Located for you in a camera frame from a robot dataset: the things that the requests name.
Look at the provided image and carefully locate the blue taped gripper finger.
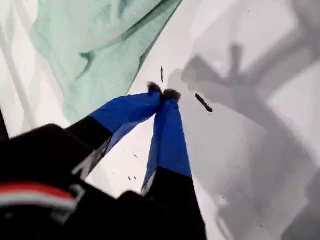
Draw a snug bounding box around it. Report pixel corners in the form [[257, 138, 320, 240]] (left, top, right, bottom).
[[66, 81, 164, 180], [140, 88, 207, 240]]

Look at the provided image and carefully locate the pale green T-shirt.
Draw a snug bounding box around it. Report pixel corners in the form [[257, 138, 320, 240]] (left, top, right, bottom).
[[29, 0, 185, 124]]

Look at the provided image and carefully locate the small dark scrap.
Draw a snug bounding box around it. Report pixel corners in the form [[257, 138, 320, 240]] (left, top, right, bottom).
[[194, 92, 214, 114]]

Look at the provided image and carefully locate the red and white wire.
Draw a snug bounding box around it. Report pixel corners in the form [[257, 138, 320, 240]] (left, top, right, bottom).
[[0, 181, 77, 214]]

